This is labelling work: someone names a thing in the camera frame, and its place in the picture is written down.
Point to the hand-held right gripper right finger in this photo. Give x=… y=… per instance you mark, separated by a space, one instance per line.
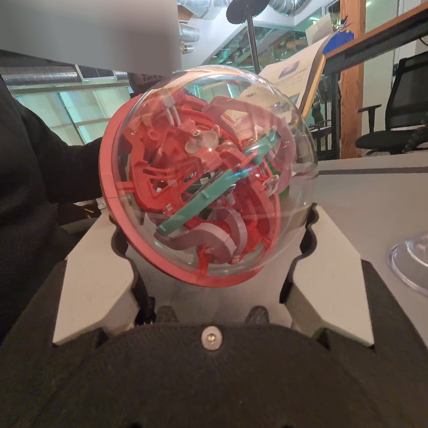
x=331 y=287

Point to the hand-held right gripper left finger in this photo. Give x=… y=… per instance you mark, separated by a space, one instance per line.
x=93 y=284

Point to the clear maze ball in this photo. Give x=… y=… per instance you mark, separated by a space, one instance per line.
x=207 y=177

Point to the clear plastic ball stand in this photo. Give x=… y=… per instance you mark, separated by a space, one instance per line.
x=411 y=264

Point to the black round disc stand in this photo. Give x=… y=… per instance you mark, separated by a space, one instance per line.
x=249 y=13

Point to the white printed poster board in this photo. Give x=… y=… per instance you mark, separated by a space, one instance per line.
x=294 y=77

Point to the black mesh office chair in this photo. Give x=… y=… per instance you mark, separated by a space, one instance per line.
x=401 y=110

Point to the blue plastic object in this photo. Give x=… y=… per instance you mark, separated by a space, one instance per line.
x=341 y=40

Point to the wooden desk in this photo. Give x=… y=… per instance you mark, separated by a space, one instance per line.
x=377 y=40

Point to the silver ventilation duct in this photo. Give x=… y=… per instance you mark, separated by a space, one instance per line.
x=277 y=6

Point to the wooden post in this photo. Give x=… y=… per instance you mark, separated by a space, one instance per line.
x=352 y=100

